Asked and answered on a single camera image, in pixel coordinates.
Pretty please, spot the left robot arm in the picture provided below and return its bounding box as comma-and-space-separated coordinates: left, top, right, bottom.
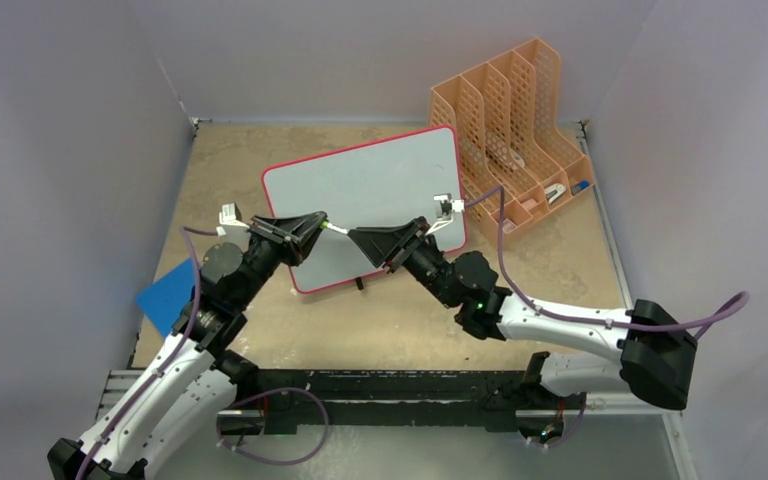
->
47, 205, 328, 479

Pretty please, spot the pink framed whiteboard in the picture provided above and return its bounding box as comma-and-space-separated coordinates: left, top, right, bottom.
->
261, 126, 468, 294

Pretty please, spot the aluminium frame rail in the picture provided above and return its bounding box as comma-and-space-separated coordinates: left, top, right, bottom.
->
79, 368, 143, 480

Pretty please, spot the blue book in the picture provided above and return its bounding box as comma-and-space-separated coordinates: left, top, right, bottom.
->
136, 260, 195, 337

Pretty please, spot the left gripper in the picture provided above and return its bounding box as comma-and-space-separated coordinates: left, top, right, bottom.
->
233, 212, 326, 310

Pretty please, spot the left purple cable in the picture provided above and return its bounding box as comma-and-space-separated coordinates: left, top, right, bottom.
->
73, 225, 223, 480

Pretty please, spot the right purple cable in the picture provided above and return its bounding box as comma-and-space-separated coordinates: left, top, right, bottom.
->
462, 185, 751, 340

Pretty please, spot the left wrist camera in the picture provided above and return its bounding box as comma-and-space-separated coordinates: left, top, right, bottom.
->
216, 203, 249, 242

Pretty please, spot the small pink card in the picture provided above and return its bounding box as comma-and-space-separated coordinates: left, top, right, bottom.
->
502, 219, 517, 233

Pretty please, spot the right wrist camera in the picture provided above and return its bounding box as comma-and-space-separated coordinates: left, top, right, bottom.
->
426, 193, 465, 236

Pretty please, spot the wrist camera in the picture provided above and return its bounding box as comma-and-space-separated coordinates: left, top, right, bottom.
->
426, 193, 465, 236
216, 203, 249, 242

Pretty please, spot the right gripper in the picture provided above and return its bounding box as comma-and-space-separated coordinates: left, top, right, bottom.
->
347, 218, 459, 310

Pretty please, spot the green capped white marker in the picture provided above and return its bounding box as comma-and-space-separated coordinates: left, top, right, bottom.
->
320, 222, 349, 235

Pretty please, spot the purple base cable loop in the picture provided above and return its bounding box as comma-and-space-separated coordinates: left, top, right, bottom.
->
218, 386, 330, 468

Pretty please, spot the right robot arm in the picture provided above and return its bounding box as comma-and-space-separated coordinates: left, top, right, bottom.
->
348, 217, 698, 411

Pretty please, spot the orange file organizer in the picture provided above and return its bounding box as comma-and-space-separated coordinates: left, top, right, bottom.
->
427, 38, 596, 244

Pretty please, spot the black base bar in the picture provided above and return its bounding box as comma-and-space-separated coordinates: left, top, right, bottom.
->
250, 369, 557, 434

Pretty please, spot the white stapler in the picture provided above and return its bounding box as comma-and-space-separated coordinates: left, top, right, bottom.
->
544, 183, 567, 205

